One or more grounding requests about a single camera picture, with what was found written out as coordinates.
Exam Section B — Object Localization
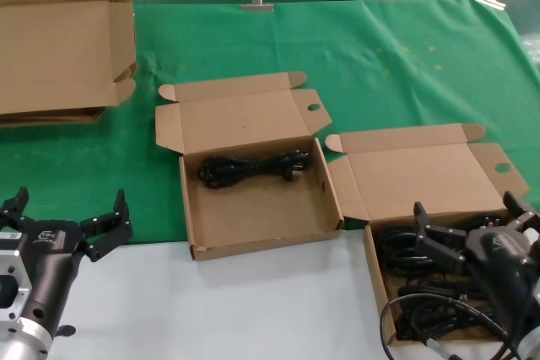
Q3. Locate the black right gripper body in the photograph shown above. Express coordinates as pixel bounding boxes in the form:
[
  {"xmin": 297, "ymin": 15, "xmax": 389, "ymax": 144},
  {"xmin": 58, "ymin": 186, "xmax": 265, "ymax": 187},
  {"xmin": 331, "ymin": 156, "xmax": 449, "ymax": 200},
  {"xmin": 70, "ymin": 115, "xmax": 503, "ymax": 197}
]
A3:
[{"xmin": 465, "ymin": 226, "xmax": 540, "ymax": 336}]

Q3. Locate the large open cardboard box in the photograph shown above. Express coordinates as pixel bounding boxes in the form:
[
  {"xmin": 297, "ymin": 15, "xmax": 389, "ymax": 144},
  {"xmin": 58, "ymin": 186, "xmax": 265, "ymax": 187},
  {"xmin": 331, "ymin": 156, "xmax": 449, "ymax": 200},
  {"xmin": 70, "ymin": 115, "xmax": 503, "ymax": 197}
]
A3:
[{"xmin": 0, "ymin": 0, "xmax": 138, "ymax": 116}]

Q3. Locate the green tablecloth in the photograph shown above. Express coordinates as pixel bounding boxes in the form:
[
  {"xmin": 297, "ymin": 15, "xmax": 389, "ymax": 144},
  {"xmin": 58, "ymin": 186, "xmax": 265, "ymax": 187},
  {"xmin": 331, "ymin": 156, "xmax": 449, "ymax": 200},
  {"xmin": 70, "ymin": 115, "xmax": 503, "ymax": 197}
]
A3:
[{"xmin": 0, "ymin": 0, "xmax": 540, "ymax": 247}]

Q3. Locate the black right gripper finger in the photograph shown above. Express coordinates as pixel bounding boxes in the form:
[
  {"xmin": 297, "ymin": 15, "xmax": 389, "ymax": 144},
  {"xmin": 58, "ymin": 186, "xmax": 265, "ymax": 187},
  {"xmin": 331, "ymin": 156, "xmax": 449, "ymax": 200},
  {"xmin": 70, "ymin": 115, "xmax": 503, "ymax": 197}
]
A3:
[
  {"xmin": 501, "ymin": 190, "xmax": 540, "ymax": 235},
  {"xmin": 413, "ymin": 201, "xmax": 469, "ymax": 273}
]

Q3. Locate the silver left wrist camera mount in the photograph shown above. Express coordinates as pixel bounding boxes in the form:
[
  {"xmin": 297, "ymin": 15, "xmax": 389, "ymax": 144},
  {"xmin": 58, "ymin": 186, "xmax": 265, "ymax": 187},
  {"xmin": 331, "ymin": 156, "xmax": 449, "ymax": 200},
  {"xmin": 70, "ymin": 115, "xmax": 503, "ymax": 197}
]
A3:
[{"xmin": 0, "ymin": 228, "xmax": 33, "ymax": 331}]

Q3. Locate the open brown cardboard mailer box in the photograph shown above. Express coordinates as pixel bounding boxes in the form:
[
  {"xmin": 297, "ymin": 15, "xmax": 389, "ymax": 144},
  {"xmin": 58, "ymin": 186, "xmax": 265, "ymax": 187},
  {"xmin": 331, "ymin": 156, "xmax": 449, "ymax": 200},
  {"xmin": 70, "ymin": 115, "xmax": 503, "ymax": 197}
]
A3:
[
  {"xmin": 324, "ymin": 122, "xmax": 532, "ymax": 347},
  {"xmin": 154, "ymin": 71, "xmax": 345, "ymax": 262}
]

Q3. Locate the black power cable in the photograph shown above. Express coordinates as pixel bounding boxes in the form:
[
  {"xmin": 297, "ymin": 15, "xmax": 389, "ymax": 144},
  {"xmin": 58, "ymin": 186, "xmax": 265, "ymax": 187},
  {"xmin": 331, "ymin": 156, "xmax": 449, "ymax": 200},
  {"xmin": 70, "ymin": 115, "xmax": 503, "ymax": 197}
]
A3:
[
  {"xmin": 396, "ymin": 279, "xmax": 499, "ymax": 314},
  {"xmin": 379, "ymin": 250, "xmax": 465, "ymax": 280},
  {"xmin": 394, "ymin": 304, "xmax": 511, "ymax": 342},
  {"xmin": 377, "ymin": 228, "xmax": 423, "ymax": 254},
  {"xmin": 197, "ymin": 148, "xmax": 312, "ymax": 189}
]

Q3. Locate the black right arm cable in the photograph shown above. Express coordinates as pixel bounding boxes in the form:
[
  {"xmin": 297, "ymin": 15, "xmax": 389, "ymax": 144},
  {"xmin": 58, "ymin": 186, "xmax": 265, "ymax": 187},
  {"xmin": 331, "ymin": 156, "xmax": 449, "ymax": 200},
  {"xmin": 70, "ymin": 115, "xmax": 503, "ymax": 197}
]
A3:
[{"xmin": 378, "ymin": 294, "xmax": 532, "ymax": 360}]

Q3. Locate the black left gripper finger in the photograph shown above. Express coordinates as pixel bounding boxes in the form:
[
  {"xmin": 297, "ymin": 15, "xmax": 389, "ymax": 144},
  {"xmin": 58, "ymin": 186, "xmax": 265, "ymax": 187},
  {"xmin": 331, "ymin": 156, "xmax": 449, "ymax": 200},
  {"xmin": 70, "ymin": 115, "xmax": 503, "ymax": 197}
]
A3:
[
  {"xmin": 78, "ymin": 189, "xmax": 134, "ymax": 263},
  {"xmin": 0, "ymin": 185, "xmax": 30, "ymax": 235}
]

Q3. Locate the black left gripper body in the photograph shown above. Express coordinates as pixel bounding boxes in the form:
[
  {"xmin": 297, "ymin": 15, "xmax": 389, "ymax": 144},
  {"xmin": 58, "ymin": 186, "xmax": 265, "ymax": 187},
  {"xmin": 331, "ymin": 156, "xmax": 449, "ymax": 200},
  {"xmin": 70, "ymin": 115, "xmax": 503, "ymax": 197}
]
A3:
[{"xmin": 16, "ymin": 218, "xmax": 93, "ymax": 331}]

